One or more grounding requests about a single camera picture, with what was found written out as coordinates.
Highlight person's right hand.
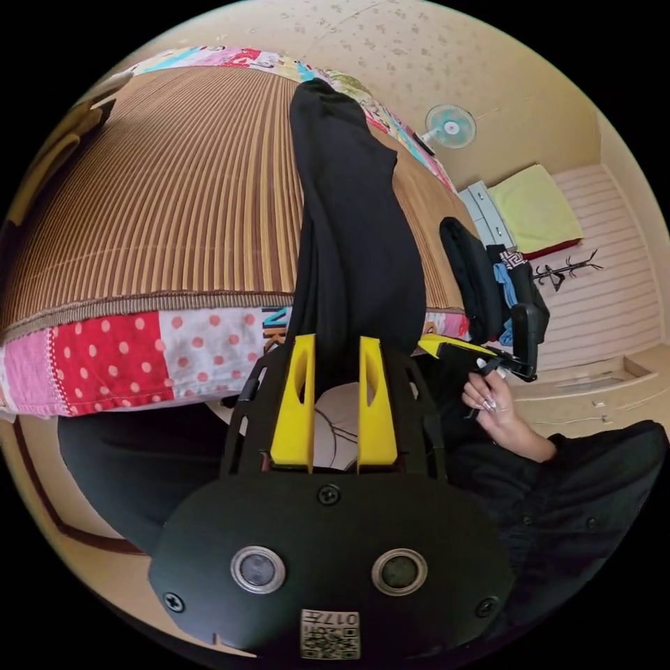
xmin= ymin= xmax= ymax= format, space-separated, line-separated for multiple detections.
xmin=461 ymin=359 xmax=557 ymax=463

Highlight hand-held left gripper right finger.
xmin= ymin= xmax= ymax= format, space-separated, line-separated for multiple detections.
xmin=357 ymin=336 xmax=398 ymax=467

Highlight grey cupboard with drawers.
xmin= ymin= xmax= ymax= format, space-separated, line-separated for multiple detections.
xmin=458 ymin=180 xmax=518 ymax=251

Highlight person's body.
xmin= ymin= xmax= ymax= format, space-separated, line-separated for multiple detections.
xmin=56 ymin=355 xmax=670 ymax=670

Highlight black coat stand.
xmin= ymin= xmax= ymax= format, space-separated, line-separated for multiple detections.
xmin=533 ymin=248 xmax=604 ymax=292

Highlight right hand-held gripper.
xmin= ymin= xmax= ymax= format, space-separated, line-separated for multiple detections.
xmin=418 ymin=334 xmax=526 ymax=379

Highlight bed with striped woven mat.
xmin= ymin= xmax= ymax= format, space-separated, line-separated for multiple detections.
xmin=0 ymin=45 xmax=475 ymax=418

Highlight yellow-green folded mattress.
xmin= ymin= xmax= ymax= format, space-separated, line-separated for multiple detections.
xmin=486 ymin=163 xmax=585 ymax=261

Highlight pile of clothes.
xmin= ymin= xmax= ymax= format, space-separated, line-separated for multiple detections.
xmin=438 ymin=216 xmax=551 ymax=348

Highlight wall fan with teal blades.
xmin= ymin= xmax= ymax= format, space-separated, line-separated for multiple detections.
xmin=420 ymin=103 xmax=478 ymax=151

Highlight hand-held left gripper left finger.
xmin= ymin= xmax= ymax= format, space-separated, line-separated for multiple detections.
xmin=269 ymin=334 xmax=317 ymax=468

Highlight black pants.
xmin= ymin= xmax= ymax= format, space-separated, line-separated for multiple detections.
xmin=289 ymin=77 xmax=426 ymax=391

